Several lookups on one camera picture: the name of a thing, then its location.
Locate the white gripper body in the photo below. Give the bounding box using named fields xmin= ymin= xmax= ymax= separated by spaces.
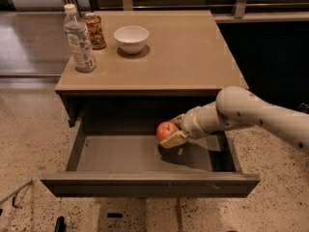
xmin=181 ymin=106 xmax=209 ymax=139

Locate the grey metal rod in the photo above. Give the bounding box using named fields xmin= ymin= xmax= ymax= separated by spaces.
xmin=0 ymin=180 xmax=33 ymax=208

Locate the brown drink can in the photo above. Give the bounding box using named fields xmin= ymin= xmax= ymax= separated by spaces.
xmin=83 ymin=13 xmax=106 ymax=49

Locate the metal window railing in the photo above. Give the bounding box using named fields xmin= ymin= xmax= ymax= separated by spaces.
xmin=57 ymin=0 xmax=309 ymax=20

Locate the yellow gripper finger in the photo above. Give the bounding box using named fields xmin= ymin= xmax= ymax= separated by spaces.
xmin=159 ymin=130 xmax=186 ymax=149
xmin=171 ymin=113 xmax=184 ymax=126

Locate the red apple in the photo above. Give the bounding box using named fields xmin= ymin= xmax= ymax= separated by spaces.
xmin=156 ymin=121 xmax=178 ymax=142

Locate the white ceramic bowl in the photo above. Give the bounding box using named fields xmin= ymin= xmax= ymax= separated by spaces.
xmin=114 ymin=25 xmax=149 ymax=54

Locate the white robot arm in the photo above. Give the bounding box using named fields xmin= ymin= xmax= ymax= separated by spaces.
xmin=156 ymin=86 xmax=309 ymax=155

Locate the clear plastic water bottle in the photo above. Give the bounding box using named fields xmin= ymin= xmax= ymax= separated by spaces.
xmin=64 ymin=4 xmax=97 ymax=73

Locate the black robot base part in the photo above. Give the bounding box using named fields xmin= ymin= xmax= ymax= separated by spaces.
xmin=54 ymin=217 xmax=66 ymax=232

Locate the open grey top drawer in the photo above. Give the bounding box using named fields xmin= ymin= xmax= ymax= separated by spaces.
xmin=41 ymin=113 xmax=261 ymax=198

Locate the brown cabinet with counter top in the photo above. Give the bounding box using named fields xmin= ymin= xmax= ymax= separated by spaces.
xmin=55 ymin=11 xmax=247 ymax=122

